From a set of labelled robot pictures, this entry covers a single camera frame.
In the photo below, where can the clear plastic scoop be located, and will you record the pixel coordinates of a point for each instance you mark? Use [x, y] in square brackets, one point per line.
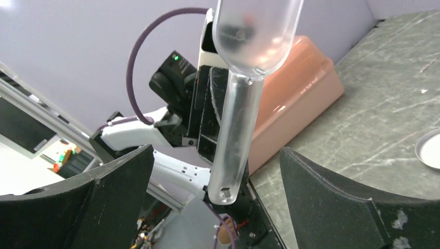
[254, 39]

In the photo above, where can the white jar lid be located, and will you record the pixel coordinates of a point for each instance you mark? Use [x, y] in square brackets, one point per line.
[427, 150]

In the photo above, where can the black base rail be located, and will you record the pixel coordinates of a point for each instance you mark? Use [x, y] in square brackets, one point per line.
[253, 226]

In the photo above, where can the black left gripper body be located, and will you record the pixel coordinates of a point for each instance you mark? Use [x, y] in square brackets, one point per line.
[206, 109]

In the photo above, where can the aluminium frame rail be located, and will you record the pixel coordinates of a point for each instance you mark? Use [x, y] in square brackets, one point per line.
[73, 134]

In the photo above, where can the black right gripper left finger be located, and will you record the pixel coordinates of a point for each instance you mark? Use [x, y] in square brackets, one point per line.
[98, 208]

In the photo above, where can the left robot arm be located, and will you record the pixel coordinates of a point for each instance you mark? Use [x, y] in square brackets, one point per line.
[173, 81]

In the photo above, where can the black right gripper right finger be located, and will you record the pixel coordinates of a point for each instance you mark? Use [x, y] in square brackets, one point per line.
[329, 210]

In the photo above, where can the pink plastic storage box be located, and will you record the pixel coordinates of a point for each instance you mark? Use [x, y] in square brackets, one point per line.
[292, 98]

